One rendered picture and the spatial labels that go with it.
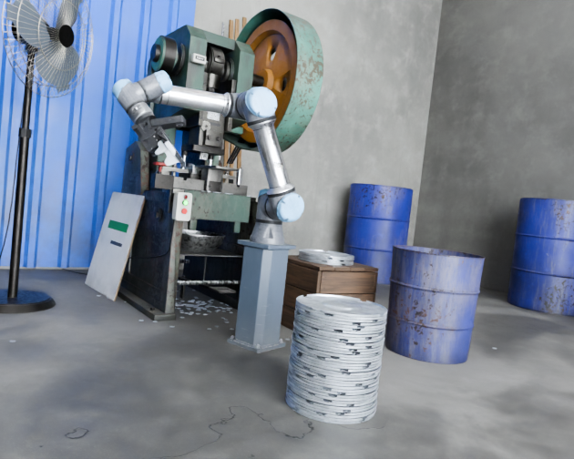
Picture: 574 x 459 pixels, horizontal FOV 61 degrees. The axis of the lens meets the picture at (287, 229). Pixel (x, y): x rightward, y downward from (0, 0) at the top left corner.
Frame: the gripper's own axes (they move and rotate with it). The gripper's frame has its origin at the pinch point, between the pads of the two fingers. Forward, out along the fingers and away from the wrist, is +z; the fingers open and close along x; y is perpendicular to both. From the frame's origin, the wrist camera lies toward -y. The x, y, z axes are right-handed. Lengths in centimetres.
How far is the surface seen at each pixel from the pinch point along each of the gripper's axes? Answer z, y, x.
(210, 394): 68, 36, -2
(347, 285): 68, -28, -83
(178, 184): -25, 11, -86
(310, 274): 53, -16, -77
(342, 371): 84, -3, 10
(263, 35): -80, -80, -117
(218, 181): -17, -6, -97
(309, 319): 67, -4, 9
